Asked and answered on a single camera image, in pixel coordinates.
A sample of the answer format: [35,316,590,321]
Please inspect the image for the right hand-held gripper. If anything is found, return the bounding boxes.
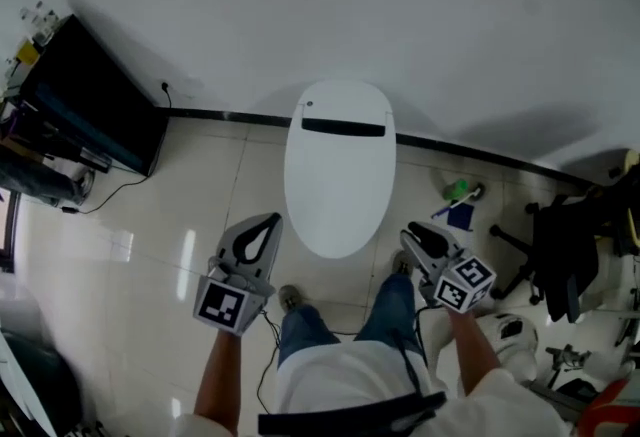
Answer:
[399,219,498,314]

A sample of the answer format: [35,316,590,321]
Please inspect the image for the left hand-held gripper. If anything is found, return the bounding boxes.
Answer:
[193,211,285,337]

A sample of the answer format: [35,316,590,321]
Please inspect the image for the white toilet lid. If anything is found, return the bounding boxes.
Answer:
[283,117,398,260]

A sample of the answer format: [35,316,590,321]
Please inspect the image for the person's left forearm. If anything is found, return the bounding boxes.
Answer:
[192,329,244,431]

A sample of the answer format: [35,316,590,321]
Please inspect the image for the person's right forearm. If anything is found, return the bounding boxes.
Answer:
[447,307,504,396]

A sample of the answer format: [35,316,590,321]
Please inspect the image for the white toilet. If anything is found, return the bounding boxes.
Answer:
[283,78,399,260]

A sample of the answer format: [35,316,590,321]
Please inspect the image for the person's left shoe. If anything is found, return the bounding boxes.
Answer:
[277,283,304,314]

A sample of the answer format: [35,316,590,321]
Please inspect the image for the person's left leg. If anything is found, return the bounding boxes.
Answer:
[277,303,341,369]

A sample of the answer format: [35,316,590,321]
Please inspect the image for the white robot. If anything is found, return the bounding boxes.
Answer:
[424,309,640,437]

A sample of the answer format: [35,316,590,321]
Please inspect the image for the black office chair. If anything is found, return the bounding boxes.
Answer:
[489,194,601,324]

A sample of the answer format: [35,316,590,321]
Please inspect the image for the white shirt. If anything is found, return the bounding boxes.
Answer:
[169,339,576,437]

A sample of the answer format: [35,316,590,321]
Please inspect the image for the black chest device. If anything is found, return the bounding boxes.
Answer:
[257,391,448,437]

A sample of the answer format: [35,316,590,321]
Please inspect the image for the black clothing bundle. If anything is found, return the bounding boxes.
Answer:
[584,174,640,256]

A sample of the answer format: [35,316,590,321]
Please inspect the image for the cream yellow chair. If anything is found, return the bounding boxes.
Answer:
[607,148,640,256]

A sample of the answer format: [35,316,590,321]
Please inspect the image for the black cabinet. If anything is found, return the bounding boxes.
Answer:
[19,13,170,177]

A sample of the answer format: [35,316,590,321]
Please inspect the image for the yellow drink cup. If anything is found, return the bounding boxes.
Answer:
[14,40,41,66]

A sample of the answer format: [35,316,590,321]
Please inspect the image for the clear bottles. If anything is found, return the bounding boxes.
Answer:
[19,0,61,46]

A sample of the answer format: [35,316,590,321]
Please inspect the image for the thick black gripper cable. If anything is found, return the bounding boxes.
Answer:
[412,304,436,366]

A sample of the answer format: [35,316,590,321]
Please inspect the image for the black wall power cable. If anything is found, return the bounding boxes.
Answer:
[59,80,174,216]

